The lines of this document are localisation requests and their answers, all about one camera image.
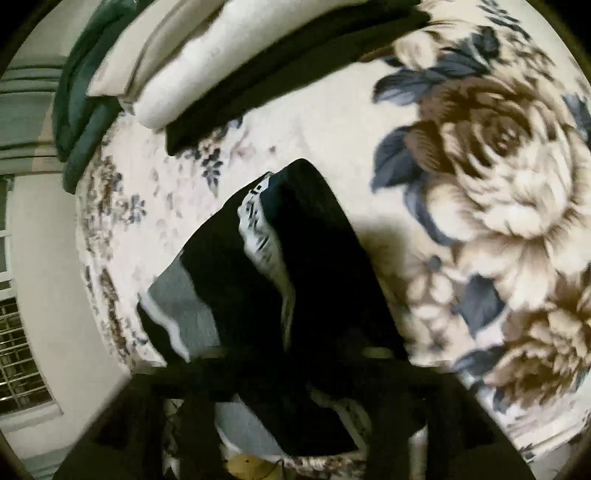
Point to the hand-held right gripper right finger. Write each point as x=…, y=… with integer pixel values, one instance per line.
x=415, y=383

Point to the window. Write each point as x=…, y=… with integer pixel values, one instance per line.
x=18, y=360

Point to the black grey striped sweater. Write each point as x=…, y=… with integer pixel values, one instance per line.
x=314, y=277

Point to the black folded garment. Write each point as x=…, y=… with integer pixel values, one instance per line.
x=277, y=87

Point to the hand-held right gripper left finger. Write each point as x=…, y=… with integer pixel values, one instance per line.
x=194, y=374

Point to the dark green folded blanket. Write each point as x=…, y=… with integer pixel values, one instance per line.
x=78, y=115

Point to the white folded garment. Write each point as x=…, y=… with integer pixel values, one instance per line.
x=221, y=69

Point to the pale green curtain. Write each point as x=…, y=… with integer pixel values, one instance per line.
x=27, y=115

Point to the floral bed blanket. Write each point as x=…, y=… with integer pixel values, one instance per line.
x=485, y=184

